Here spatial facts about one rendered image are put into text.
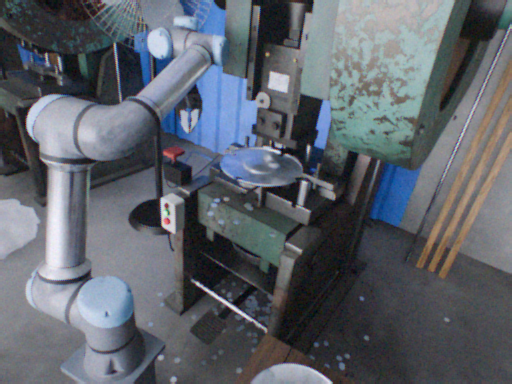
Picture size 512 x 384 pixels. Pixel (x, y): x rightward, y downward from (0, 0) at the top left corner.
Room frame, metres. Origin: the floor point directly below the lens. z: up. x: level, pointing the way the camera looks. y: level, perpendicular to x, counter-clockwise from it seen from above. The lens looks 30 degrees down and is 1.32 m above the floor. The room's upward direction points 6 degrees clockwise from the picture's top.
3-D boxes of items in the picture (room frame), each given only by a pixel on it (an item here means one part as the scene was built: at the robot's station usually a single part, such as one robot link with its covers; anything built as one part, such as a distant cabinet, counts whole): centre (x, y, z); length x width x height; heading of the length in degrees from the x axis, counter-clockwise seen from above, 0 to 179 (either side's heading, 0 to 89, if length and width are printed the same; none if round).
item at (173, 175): (1.17, 0.28, 0.62); 0.10 x 0.06 x 0.20; 57
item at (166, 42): (1.04, 0.26, 1.16); 0.11 x 0.11 x 0.08; 71
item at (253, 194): (1.05, -0.01, 0.72); 0.25 x 0.14 x 0.14; 147
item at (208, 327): (1.08, -0.03, 0.14); 0.59 x 0.10 x 0.05; 147
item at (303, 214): (1.19, -0.10, 0.68); 0.45 x 0.30 x 0.06; 57
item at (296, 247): (1.16, -0.40, 0.45); 0.92 x 0.12 x 0.90; 147
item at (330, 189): (1.10, -0.24, 0.76); 0.17 x 0.06 x 0.10; 57
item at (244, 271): (1.20, -0.11, 0.31); 0.43 x 0.42 x 0.01; 57
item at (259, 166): (1.09, -0.03, 0.78); 0.29 x 0.29 x 0.01
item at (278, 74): (1.16, -0.08, 1.04); 0.17 x 0.15 x 0.30; 147
